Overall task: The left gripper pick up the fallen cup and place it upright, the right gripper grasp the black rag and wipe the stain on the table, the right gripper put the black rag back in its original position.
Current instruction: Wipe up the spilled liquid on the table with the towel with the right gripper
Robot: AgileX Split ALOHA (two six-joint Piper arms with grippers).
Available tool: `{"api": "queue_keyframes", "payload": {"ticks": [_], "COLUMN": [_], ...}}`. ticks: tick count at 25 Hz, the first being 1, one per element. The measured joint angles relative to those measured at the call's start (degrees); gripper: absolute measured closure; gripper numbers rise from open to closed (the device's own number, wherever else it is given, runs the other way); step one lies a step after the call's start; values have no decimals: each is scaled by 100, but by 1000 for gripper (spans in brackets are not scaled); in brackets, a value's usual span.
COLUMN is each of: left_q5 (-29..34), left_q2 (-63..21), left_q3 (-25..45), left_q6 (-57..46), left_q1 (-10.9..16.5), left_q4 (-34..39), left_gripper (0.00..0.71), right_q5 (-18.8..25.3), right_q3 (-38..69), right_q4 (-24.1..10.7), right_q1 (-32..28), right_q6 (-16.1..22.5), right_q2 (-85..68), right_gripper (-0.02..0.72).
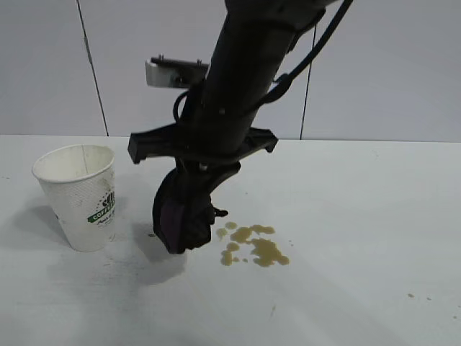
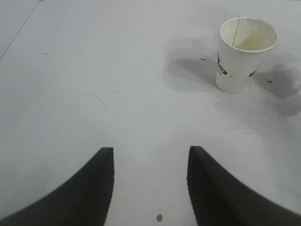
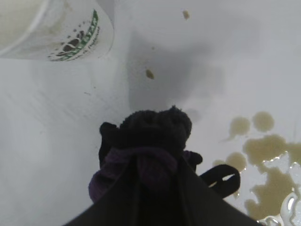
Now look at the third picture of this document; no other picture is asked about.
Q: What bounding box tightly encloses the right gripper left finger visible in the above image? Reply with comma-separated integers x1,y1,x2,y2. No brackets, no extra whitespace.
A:
63,150,163,226

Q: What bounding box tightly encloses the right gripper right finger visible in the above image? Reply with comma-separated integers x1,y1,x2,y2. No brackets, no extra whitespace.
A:
164,152,258,226

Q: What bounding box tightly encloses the dark purple black cloth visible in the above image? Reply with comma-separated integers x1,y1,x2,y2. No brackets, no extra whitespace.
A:
88,105,241,204

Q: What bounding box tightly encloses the white paper coffee cup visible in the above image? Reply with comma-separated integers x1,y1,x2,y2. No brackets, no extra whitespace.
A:
0,0,116,62

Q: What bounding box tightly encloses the brown coffee spill puddle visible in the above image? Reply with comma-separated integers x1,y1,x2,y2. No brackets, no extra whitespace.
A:
213,111,301,226

